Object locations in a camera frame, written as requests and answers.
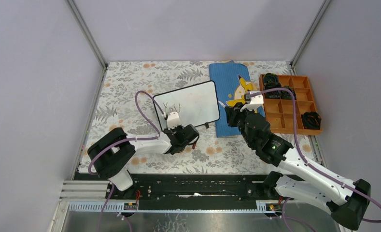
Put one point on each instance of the rolled dark tie middle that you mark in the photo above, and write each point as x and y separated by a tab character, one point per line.
274	94

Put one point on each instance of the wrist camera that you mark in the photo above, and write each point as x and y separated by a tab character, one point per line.
170	120
253	100

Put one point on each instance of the rolled dark tie top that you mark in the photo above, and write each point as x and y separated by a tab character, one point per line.
270	78

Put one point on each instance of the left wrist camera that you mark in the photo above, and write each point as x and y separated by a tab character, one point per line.
170	120

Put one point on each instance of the orange wooden compartment tray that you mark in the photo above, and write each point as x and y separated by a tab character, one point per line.
282	114

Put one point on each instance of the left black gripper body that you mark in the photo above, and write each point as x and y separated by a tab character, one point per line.
175	129

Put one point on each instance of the right aluminium frame post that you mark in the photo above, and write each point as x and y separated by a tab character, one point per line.
309	34

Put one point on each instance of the left aluminium frame post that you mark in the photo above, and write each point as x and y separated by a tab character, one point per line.
75	11

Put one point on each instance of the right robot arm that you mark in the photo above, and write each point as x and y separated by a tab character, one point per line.
345	200

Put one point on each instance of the small black-framed whiteboard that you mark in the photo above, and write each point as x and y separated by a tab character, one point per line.
197	104

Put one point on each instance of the rolled dark tie lower right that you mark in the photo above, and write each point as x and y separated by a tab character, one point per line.
311	121

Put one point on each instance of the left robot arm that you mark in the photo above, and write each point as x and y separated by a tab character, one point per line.
110	154

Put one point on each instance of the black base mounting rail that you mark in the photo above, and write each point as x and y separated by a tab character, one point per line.
189	191

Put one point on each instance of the blue Pikachu cloth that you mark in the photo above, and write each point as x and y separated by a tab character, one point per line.
232	81

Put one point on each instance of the rolled dark tie small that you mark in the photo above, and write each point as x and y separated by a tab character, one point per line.
288	95

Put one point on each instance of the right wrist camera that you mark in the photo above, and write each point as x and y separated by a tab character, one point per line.
253	100

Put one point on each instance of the aluminium frame post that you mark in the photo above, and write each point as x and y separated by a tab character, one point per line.
75	11
309	34

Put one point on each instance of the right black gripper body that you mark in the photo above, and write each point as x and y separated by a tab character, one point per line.
242	129

